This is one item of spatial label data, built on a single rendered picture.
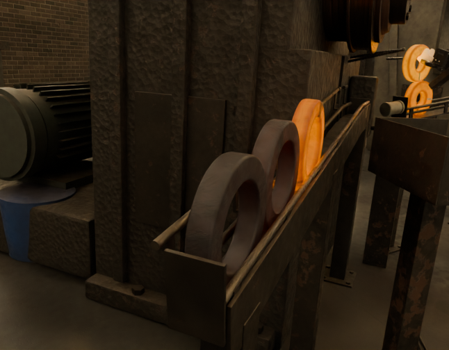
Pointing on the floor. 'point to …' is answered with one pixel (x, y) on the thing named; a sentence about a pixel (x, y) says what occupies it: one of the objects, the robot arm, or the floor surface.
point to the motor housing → (381, 222)
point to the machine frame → (192, 125)
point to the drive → (46, 169)
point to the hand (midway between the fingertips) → (418, 58)
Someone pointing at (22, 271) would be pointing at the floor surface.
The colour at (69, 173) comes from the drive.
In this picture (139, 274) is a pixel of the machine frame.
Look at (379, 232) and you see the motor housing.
